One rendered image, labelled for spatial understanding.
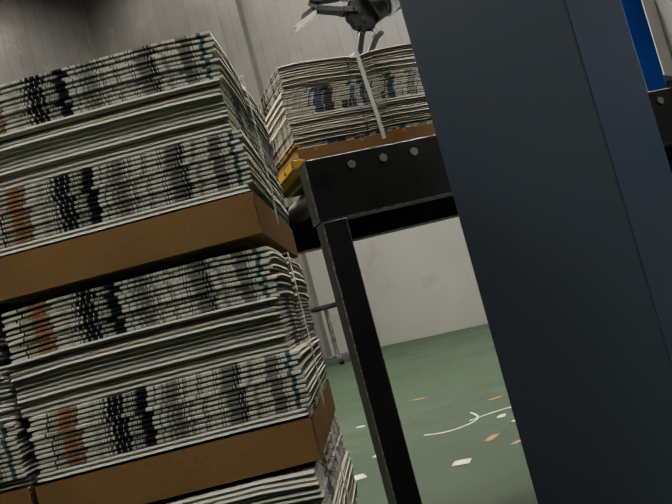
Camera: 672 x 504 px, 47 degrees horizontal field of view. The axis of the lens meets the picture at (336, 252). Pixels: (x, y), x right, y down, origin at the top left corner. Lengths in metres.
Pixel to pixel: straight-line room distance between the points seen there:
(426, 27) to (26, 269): 0.55
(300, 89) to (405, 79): 0.23
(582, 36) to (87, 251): 0.58
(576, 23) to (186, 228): 0.48
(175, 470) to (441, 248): 7.95
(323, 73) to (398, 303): 7.52
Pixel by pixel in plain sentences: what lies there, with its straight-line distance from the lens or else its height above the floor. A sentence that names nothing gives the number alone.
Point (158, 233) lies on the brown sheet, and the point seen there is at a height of 0.63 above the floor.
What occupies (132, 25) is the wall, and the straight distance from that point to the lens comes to 12.44.
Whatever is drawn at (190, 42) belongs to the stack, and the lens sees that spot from 0.85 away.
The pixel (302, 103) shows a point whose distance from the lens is 1.64.
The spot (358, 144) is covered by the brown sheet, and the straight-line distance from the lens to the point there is 1.64.
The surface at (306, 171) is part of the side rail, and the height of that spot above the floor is 0.78.
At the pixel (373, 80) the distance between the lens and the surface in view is 1.70.
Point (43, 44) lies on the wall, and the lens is 12.71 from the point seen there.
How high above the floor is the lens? 0.51
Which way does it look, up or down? 4 degrees up
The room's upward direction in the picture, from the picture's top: 15 degrees counter-clockwise
